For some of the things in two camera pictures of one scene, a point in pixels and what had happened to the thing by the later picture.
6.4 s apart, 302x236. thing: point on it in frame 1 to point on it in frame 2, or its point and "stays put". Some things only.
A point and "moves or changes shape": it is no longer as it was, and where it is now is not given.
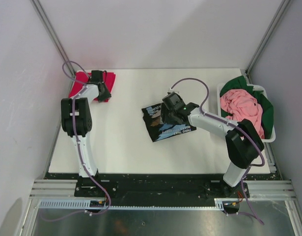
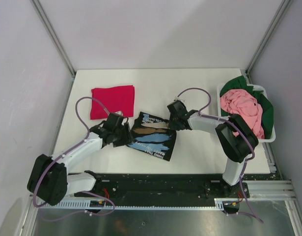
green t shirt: (240, 82) stays put
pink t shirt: (240, 105) stays put
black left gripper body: (105, 95) to (122, 135)
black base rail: (152, 186) stays put
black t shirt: (159, 131) moves or changes shape
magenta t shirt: (81, 78) to (115, 99)
